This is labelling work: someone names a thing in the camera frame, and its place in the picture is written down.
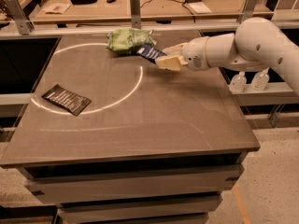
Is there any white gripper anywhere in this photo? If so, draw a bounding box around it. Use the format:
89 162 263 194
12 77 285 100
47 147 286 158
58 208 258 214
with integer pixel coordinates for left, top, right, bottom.
155 36 209 71

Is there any blue rxbar blueberry wrapper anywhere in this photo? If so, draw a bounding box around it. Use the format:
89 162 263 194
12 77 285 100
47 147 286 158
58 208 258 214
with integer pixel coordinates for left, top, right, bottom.
136 44 164 63

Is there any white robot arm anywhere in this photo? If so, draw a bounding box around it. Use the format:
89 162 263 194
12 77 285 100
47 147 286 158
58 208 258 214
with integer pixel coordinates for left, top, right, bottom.
155 17 299 94

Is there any green jalapeno chip bag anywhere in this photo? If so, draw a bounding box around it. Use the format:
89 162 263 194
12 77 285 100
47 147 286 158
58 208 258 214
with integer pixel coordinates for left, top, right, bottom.
107 28 156 55

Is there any white paper sheet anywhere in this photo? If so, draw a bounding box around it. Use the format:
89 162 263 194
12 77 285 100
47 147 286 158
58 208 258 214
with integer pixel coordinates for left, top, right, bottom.
189 2 211 14

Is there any clear plastic bottle left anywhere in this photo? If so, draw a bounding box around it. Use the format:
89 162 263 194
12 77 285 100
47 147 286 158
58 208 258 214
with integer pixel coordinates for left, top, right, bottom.
230 72 247 93

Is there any clear plastic bottle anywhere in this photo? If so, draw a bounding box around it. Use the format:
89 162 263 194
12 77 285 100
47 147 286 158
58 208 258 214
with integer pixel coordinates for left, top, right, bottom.
230 72 247 93
251 68 270 91

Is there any small black device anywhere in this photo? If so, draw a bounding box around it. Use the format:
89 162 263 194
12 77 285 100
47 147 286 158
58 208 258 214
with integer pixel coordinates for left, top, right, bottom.
107 0 116 4

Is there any clear plastic bottle right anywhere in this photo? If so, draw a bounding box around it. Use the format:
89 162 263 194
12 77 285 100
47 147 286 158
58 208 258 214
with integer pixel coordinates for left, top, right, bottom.
251 68 270 91

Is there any black snack bar wrapper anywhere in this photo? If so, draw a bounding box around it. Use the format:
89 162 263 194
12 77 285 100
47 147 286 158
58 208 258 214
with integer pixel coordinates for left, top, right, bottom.
42 84 92 116

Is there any black object on desk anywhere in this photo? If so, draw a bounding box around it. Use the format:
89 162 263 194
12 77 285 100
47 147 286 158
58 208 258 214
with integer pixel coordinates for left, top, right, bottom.
71 0 97 5

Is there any paper booklet on desk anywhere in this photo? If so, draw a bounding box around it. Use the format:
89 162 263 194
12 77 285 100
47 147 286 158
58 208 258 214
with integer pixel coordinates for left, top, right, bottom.
43 3 70 14

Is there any grey drawer cabinet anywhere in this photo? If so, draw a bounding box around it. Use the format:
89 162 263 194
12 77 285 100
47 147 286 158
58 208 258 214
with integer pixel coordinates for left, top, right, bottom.
21 153 244 224

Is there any middle metal bracket post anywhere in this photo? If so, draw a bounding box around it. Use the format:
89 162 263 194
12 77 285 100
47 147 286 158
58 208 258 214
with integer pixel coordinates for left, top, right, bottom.
130 0 141 29

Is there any metal bracket post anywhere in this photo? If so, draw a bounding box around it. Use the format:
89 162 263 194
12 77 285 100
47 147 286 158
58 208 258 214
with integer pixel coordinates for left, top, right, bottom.
236 0 262 24
130 0 141 29
2 0 34 35

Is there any right metal bracket post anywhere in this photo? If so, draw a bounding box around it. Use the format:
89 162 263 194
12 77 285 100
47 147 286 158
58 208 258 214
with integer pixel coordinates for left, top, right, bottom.
236 0 262 24

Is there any left metal bracket post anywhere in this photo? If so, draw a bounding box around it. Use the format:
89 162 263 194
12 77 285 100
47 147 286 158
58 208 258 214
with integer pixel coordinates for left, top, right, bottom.
2 0 34 35

